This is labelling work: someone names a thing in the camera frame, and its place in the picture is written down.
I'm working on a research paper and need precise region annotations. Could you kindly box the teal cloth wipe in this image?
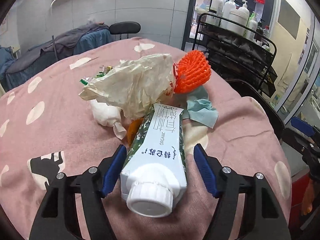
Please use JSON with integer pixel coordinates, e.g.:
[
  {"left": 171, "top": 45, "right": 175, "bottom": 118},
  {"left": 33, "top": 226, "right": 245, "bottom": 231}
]
[{"left": 182, "top": 86, "right": 219, "bottom": 128}]

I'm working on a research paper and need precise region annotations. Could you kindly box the green white milk carton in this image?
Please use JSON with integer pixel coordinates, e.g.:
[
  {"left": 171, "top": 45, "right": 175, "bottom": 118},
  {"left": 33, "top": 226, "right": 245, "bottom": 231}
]
[{"left": 120, "top": 103, "right": 187, "bottom": 218}]

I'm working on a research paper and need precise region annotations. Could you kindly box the white tissue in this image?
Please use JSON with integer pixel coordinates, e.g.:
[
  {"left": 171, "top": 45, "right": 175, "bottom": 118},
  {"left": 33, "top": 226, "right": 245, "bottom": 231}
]
[{"left": 90, "top": 99, "right": 127, "bottom": 140}]

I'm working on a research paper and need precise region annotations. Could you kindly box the orange peel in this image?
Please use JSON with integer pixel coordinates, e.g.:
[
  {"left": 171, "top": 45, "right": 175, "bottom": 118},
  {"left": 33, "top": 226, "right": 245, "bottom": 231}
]
[{"left": 127, "top": 118, "right": 144, "bottom": 147}]

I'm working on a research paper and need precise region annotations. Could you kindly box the orange foam fruit net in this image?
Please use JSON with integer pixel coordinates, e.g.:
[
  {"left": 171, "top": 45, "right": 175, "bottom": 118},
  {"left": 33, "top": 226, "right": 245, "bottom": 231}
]
[{"left": 174, "top": 50, "right": 212, "bottom": 94}]

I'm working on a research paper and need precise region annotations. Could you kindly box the green clear candy wrapper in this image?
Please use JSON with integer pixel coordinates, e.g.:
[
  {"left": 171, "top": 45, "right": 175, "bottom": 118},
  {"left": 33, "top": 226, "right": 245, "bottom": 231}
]
[{"left": 80, "top": 66, "right": 113, "bottom": 86}]

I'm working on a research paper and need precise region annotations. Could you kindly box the beige paper bag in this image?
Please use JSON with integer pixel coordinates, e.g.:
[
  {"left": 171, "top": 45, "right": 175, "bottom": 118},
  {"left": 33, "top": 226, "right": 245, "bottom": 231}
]
[{"left": 79, "top": 54, "right": 176, "bottom": 120}]

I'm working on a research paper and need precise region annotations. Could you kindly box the person right hand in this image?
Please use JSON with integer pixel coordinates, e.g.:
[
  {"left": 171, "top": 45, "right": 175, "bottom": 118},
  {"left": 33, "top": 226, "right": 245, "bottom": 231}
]
[{"left": 301, "top": 179, "right": 315, "bottom": 216}]

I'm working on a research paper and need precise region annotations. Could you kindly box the large white tub jar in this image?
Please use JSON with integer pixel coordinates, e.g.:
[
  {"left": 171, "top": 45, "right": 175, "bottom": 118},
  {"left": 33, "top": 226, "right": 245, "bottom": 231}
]
[{"left": 226, "top": 9, "right": 248, "bottom": 36}]

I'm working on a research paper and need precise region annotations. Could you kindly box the white pump bottle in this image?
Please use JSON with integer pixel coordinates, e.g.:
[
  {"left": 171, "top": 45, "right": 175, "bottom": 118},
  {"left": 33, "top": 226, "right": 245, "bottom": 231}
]
[{"left": 209, "top": 0, "right": 224, "bottom": 26}]

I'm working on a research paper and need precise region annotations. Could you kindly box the massage bed with blue cover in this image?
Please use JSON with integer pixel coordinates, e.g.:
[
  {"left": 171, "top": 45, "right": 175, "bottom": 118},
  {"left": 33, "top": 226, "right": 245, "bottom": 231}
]
[{"left": 1, "top": 23, "right": 113, "bottom": 92}]

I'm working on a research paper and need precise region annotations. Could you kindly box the black round stool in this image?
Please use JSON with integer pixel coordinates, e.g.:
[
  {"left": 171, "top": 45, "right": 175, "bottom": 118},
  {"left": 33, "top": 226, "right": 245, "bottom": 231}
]
[{"left": 109, "top": 21, "right": 141, "bottom": 40}]

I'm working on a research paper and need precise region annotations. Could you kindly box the black wire trolley cart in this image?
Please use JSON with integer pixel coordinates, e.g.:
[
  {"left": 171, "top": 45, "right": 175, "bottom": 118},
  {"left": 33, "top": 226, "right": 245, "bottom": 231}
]
[{"left": 193, "top": 13, "right": 277, "bottom": 98}]

